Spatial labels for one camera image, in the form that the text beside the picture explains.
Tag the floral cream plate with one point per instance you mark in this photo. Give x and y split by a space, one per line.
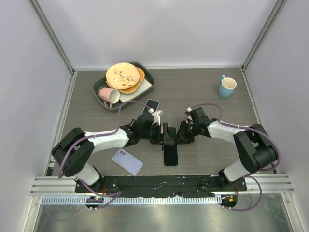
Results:
122 76

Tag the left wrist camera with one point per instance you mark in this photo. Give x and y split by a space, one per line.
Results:
157 118

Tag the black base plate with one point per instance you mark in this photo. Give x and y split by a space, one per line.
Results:
163 186

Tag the pink mug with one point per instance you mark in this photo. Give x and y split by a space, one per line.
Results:
109 96

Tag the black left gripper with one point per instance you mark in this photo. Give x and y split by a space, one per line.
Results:
166 138

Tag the teal-edged phone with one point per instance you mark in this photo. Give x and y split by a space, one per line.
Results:
171 154

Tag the white paper sheet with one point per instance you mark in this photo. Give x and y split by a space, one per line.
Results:
144 86

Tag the white cable duct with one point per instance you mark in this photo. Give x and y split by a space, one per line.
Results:
92 200

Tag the lavender phone case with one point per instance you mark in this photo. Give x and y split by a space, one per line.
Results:
127 161

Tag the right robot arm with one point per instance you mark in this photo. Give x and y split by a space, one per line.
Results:
254 147

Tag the dark green tray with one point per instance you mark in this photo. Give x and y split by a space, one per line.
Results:
101 83

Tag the blue mug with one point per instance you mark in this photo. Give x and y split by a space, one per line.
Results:
227 86

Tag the dark blue phone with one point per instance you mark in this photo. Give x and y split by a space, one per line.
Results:
152 106

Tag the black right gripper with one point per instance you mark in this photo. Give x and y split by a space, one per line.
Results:
182 137

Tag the woven orange plate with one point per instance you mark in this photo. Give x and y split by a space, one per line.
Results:
137 84

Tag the light blue phone case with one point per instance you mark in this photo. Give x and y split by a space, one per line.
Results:
158 105

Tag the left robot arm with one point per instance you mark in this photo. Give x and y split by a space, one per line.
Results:
74 150

